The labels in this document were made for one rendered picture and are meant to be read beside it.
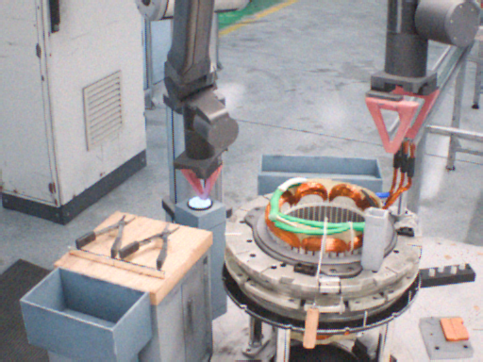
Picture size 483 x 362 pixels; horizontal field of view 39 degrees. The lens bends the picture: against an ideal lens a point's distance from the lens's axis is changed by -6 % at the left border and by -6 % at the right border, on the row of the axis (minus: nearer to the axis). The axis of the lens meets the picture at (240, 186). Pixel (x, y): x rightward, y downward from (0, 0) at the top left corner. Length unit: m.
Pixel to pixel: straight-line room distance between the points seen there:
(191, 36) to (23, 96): 2.31
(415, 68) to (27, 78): 2.55
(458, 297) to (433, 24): 0.86
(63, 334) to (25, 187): 2.53
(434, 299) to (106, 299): 0.76
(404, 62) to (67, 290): 0.63
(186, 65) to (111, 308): 0.40
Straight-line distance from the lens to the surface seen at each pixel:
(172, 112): 1.51
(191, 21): 1.05
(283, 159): 1.50
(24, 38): 3.24
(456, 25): 0.85
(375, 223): 1.02
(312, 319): 1.02
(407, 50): 0.91
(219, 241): 1.38
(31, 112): 3.34
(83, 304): 1.15
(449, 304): 1.57
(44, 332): 1.08
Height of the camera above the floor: 1.66
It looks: 26 degrees down
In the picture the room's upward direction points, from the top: straight up
